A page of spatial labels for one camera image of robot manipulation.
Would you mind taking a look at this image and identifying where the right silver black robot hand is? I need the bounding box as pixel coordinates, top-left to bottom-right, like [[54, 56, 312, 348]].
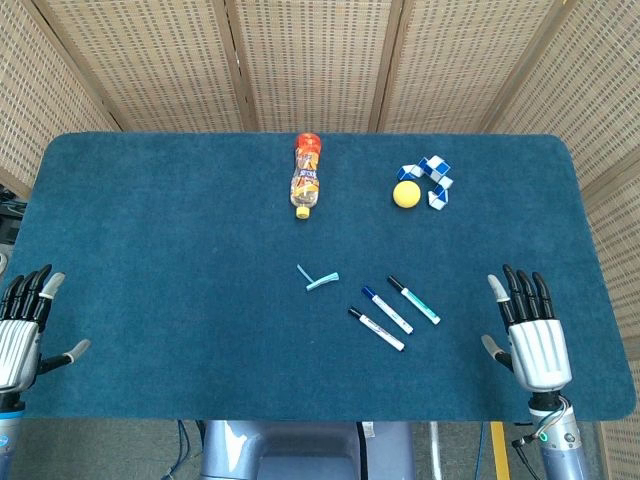
[[480, 263, 573, 392]]

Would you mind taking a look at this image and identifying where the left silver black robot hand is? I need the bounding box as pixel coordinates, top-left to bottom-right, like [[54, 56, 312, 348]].
[[0, 263, 92, 392]]

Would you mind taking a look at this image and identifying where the woven rattan screen panel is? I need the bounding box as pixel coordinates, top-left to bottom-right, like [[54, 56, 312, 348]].
[[582, 159, 640, 480], [377, 0, 569, 134], [0, 0, 121, 197], [29, 0, 257, 134], [482, 0, 640, 194], [224, 0, 404, 134]]

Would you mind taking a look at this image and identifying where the yellow floor tape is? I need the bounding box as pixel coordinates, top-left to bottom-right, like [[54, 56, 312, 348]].
[[489, 421, 512, 480]]

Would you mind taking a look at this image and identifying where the dark equipment beside table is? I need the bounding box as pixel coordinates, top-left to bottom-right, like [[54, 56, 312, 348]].
[[0, 184, 27, 247]]

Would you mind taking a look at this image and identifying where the green-labelled marker with black cap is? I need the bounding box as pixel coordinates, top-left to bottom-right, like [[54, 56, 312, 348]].
[[387, 275, 442, 326]]

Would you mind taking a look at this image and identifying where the white marker with blue cap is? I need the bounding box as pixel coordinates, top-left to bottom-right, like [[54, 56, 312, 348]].
[[361, 285, 415, 335]]

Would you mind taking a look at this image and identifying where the white marker with black cap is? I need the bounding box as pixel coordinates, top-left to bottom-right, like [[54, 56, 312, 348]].
[[348, 305, 406, 353]]

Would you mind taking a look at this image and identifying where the blue carpet table cover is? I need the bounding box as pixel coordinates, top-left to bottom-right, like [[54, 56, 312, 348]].
[[0, 131, 638, 424]]

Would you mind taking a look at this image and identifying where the yellow foam ball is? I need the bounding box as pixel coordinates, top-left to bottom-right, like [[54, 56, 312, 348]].
[[392, 181, 422, 208]]

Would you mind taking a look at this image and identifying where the blue white snake puzzle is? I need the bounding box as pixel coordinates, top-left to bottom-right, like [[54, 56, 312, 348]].
[[396, 155, 454, 211]]

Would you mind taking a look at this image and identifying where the blue-grey robot torso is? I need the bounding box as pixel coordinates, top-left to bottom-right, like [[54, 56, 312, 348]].
[[199, 419, 416, 480]]

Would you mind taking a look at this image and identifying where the clear bottle with orange label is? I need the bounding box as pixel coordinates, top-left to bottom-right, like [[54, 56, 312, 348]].
[[288, 132, 324, 221]]

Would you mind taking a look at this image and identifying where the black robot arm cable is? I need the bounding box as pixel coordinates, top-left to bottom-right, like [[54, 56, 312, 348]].
[[510, 399, 572, 451]]

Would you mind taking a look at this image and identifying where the blue floor cable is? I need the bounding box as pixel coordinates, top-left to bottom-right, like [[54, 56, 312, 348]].
[[167, 419, 201, 480]]

